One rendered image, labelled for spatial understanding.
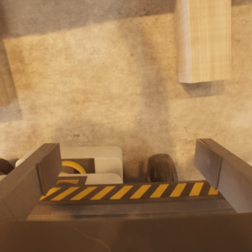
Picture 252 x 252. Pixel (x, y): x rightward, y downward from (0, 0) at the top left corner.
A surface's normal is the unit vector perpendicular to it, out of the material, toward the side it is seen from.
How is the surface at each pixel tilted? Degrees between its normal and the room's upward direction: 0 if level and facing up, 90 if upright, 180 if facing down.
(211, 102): 0
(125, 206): 0
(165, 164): 67
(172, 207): 0
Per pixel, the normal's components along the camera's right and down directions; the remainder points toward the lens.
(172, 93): 0.02, 0.25
